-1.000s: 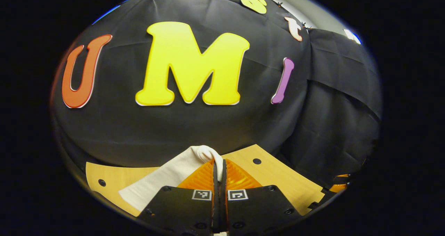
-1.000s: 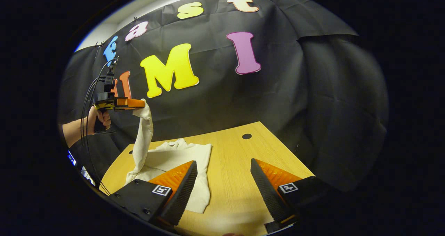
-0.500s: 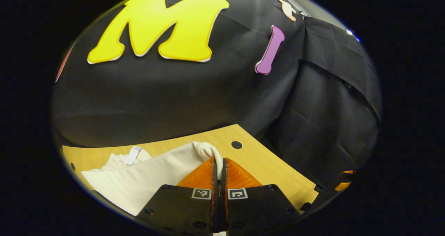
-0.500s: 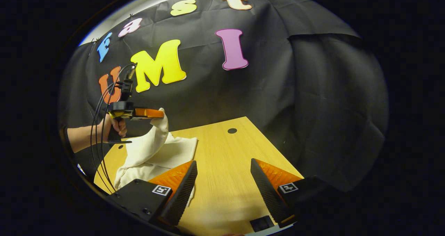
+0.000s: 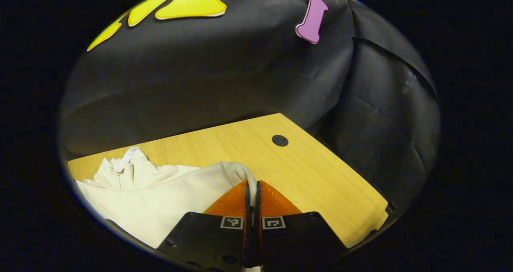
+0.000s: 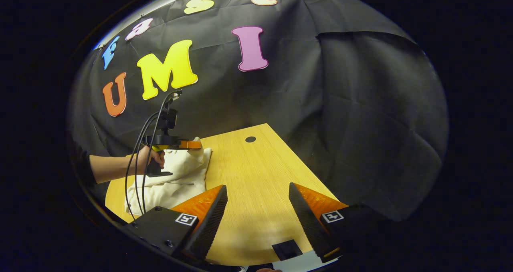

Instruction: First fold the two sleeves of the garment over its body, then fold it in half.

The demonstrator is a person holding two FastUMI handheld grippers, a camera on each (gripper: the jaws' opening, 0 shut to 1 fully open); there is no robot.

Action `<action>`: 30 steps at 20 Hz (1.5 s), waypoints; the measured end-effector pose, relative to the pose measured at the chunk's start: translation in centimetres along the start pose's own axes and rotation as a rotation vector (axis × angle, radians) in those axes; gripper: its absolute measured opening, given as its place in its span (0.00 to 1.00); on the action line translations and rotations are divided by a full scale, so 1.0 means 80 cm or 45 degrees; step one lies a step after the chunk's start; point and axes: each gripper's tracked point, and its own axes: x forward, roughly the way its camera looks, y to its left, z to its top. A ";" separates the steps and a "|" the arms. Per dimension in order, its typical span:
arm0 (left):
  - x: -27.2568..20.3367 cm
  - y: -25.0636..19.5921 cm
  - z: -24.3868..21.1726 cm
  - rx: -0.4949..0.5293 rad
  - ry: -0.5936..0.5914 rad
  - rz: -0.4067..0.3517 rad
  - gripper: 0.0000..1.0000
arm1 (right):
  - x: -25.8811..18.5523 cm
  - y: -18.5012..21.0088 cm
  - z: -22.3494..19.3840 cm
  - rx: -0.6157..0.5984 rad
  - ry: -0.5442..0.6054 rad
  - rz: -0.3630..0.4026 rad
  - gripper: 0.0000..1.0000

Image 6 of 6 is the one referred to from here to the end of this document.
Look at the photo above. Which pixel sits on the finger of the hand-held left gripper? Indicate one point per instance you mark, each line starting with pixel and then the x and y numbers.
pixel 190 144

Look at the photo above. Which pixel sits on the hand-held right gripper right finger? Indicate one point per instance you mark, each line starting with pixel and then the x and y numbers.
pixel 308 226

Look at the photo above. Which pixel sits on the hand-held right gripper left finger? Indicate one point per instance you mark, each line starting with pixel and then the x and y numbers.
pixel 210 228

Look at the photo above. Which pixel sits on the cream sweater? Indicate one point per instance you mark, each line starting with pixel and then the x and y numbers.
pixel 180 180

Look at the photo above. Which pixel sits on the black square block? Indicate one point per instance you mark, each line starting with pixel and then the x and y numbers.
pixel 286 250

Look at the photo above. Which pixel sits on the black backdrop cloth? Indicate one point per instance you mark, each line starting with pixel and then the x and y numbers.
pixel 340 123

